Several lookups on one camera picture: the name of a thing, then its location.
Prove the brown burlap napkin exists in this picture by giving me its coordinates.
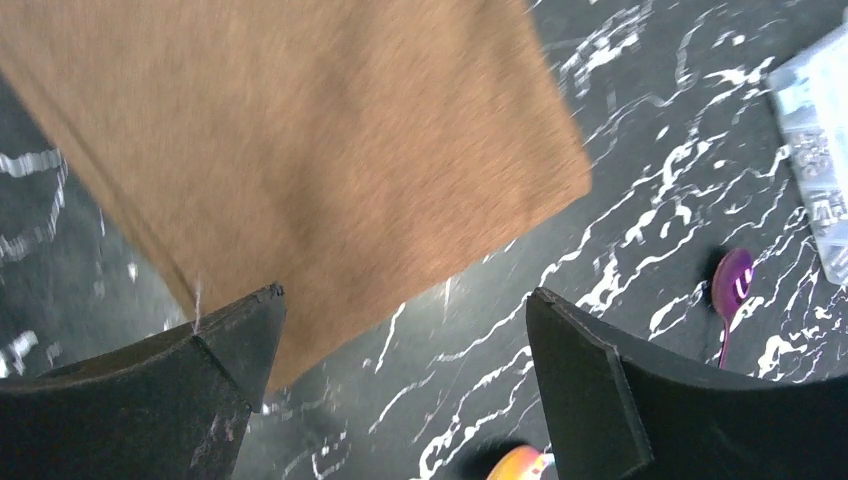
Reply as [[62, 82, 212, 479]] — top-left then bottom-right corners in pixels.
[[1, 1, 591, 390]]

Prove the clear plastic organizer box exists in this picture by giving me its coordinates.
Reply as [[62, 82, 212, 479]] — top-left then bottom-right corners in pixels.
[[767, 24, 847, 285]]

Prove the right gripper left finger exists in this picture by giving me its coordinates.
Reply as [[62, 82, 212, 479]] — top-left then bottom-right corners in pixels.
[[1, 284, 286, 479]]

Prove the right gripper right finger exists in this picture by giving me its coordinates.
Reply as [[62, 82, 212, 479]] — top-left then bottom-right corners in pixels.
[[526, 288, 847, 479]]

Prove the purple spoon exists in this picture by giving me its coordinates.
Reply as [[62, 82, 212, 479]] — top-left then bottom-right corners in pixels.
[[710, 248, 754, 369]]

